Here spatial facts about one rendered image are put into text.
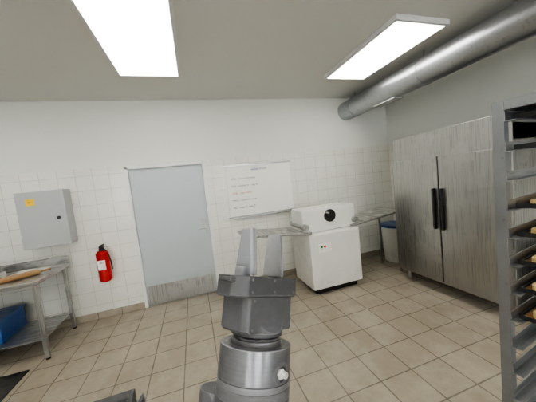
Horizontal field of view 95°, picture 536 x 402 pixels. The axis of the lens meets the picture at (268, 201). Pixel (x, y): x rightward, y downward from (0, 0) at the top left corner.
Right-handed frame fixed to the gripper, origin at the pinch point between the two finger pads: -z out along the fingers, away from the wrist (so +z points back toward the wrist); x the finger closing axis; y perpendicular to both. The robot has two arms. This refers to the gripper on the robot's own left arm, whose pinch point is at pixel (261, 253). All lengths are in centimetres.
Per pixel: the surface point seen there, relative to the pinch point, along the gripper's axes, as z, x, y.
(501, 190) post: -27, -77, -28
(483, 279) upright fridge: -7, -330, -9
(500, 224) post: -17, -81, -26
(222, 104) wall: -248, -155, 256
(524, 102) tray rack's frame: -48, -65, -37
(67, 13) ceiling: -167, 34, 175
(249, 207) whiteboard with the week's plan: -102, -235, 263
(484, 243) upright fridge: -42, -314, -15
